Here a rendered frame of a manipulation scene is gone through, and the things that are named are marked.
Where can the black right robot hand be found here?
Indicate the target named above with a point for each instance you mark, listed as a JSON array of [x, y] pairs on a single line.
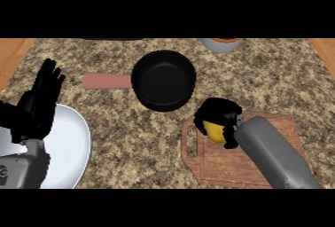
[[220, 111]]

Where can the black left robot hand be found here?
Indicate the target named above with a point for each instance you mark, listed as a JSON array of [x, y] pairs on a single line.
[[42, 97]]

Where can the yellow lemon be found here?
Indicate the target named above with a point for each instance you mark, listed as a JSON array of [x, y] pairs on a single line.
[[214, 132]]

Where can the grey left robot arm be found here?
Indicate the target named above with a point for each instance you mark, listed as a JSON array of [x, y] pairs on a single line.
[[24, 165]]

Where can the brown wooden cutting board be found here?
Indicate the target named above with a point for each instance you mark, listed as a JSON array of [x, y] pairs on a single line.
[[217, 165]]

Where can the white plate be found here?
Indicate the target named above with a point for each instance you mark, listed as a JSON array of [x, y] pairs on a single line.
[[65, 147]]

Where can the grey cup with orange top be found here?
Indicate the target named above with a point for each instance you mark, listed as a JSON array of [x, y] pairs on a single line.
[[222, 45]]

